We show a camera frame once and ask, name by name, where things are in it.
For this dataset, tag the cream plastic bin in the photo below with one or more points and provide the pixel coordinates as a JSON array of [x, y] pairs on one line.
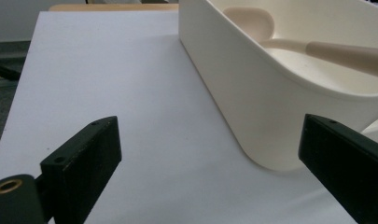
[[239, 81]]

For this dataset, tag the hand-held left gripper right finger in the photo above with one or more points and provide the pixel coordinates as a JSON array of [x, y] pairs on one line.
[[348, 168]]

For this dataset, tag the beige spoon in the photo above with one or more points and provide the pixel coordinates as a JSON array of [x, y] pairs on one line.
[[342, 56]]

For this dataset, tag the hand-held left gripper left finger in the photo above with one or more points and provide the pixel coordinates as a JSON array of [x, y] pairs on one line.
[[84, 161]]

